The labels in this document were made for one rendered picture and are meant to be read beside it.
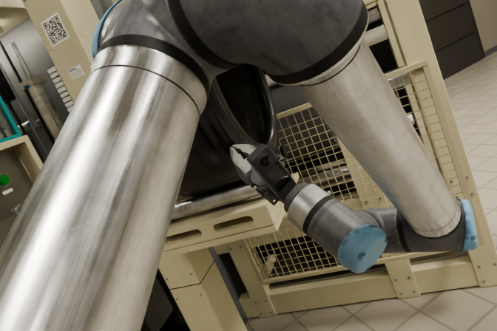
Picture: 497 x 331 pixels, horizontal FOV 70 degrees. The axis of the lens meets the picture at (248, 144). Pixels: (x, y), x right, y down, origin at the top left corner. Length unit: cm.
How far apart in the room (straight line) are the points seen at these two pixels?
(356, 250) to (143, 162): 45
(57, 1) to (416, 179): 103
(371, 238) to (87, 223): 49
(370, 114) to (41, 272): 33
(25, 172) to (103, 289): 102
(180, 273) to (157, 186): 99
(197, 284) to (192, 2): 105
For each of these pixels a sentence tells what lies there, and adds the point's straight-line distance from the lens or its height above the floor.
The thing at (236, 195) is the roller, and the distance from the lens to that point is 95.
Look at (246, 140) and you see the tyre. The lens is 89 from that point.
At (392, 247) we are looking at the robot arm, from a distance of 76.
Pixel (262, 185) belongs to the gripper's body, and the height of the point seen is 96.
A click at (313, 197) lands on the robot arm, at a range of 68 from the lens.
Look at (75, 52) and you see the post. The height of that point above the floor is 143.
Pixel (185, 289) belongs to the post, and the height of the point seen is 61.
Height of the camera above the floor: 117
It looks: 10 degrees down
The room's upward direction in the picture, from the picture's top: 23 degrees counter-clockwise
